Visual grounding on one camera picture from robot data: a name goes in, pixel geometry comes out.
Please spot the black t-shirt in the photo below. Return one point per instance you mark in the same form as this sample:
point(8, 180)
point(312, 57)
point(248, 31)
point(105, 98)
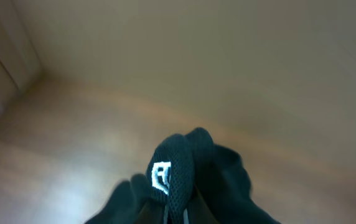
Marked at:
point(189, 179)

